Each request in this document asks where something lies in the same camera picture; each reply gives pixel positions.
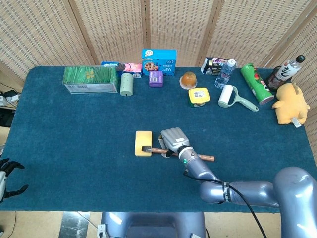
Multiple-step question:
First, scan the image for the green tub yellow lid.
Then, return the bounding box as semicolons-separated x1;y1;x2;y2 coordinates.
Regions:
188;87;211;108

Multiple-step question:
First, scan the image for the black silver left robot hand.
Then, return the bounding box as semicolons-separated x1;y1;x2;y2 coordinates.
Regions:
0;158;29;204

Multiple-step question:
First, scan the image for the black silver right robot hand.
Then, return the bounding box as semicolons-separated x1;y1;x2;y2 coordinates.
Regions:
158;127;191;159

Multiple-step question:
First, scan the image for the pale green lint roller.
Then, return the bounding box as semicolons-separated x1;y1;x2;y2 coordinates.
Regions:
217;84;260;113

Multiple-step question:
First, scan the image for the blue pink sandwich cookie box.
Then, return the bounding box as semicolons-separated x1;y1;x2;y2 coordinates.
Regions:
101;61;143;79

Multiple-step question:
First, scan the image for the green tissue box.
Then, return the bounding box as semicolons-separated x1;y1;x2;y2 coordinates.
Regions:
62;65;119;95

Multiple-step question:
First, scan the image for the blue table cloth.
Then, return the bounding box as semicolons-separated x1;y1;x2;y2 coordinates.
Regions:
0;65;316;214

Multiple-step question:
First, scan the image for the clear water bottle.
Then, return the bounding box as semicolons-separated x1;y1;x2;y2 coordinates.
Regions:
214;58;237;89

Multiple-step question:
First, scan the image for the pale green dotted cylinder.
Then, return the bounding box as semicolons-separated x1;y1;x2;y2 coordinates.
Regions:
119;73;135;97

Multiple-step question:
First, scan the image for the white power strip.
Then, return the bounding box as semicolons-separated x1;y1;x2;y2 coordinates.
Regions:
0;94;20;106

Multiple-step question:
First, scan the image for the small purple box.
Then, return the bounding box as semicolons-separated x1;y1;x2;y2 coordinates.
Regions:
149;70;164;88

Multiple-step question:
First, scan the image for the woven bamboo folding screen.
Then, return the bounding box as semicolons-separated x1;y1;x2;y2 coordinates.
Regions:
0;0;317;174

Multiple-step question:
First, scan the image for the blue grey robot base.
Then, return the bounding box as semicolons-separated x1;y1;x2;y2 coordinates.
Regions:
100;212;207;238

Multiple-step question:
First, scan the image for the orange jelly cup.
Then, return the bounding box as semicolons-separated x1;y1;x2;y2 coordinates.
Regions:
179;71;198;89

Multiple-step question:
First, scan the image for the yellow plush toy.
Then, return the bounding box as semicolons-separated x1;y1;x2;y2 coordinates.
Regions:
272;83;311;129

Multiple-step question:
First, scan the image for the dark drink bottle white label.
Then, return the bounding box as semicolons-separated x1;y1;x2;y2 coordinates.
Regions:
266;55;306;92

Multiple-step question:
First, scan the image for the wooden handle claw hammer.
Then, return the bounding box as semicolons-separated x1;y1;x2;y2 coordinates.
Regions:
141;145;215;162

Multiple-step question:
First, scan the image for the green chips can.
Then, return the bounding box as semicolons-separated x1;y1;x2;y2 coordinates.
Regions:
240;63;275;106

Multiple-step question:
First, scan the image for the yellow sponge block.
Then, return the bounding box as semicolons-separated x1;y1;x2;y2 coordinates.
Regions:
134;130;153;157

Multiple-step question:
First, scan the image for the black white snack box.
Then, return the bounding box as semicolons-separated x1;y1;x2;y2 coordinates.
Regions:
200;57;237;76

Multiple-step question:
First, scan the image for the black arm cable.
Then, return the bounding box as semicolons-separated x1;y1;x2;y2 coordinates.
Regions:
183;170;267;238

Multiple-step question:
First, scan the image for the blue chocolate chip cookie box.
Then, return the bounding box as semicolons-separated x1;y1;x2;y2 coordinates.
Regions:
141;48;178;76

